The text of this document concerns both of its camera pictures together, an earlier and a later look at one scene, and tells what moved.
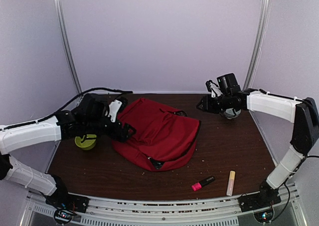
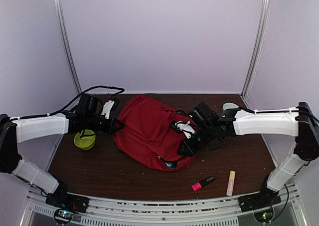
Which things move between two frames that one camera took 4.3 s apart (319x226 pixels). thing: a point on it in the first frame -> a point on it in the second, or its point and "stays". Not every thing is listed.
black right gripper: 207,105 -> 190,150
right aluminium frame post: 266,4 stays
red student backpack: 164,137 stays
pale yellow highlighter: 231,183 stays
